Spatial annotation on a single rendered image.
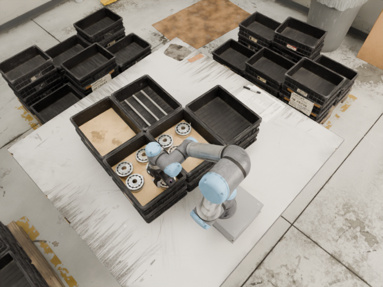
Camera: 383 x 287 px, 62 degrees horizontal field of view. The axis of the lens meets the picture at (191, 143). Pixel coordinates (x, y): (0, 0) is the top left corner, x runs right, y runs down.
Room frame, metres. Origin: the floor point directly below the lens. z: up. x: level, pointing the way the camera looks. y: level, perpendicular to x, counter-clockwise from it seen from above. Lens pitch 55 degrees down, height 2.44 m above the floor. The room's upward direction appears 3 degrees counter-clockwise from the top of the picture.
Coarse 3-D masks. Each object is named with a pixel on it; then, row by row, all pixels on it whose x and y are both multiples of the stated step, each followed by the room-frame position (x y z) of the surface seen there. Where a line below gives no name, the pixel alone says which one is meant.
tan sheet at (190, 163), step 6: (174, 126) 1.25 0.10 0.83; (168, 132) 1.20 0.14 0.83; (174, 132) 1.20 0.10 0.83; (192, 132) 1.19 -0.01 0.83; (156, 138) 1.16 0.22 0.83; (174, 138) 1.15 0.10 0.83; (180, 138) 1.15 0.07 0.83; (198, 138) 1.14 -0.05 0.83; (174, 144) 1.11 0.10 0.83; (186, 162) 0.97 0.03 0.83; (192, 162) 0.97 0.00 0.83; (198, 162) 0.97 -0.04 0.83; (186, 168) 0.93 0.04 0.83; (192, 168) 0.93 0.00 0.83
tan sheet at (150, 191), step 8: (128, 160) 1.01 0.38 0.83; (112, 168) 0.96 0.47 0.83; (136, 168) 0.95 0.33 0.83; (144, 168) 0.95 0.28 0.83; (144, 176) 0.90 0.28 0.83; (152, 184) 0.84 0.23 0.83; (136, 192) 0.79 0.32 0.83; (144, 192) 0.79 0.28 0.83; (152, 192) 0.79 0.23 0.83; (160, 192) 0.79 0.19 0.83; (144, 200) 0.74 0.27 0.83
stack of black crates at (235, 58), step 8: (232, 40) 2.67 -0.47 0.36; (216, 48) 2.55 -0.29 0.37; (224, 48) 2.62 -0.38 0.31; (232, 48) 2.67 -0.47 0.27; (240, 48) 2.60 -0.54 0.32; (248, 48) 2.53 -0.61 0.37; (216, 56) 2.45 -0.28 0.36; (224, 56) 2.55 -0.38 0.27; (232, 56) 2.54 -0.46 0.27; (240, 56) 2.54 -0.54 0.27; (248, 56) 2.51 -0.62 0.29; (224, 64) 2.38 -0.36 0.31; (232, 64) 2.31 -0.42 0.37; (240, 64) 2.42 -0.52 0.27; (240, 72) 2.25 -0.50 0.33
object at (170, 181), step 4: (156, 172) 0.81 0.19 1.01; (160, 172) 0.81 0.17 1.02; (160, 176) 0.79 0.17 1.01; (164, 176) 0.79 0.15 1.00; (168, 176) 0.80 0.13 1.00; (164, 180) 0.78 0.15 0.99; (168, 180) 0.78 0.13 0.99; (172, 180) 0.78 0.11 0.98; (168, 184) 0.76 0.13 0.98; (172, 184) 0.76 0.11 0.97
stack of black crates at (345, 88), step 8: (320, 56) 2.37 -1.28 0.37; (328, 64) 2.31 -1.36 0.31; (336, 64) 2.26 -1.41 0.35; (336, 72) 2.24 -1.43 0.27; (344, 72) 2.19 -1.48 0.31; (352, 72) 2.14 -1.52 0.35; (352, 80) 2.02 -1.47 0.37; (344, 88) 1.93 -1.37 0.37; (344, 96) 2.03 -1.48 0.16; (336, 104) 1.93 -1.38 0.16
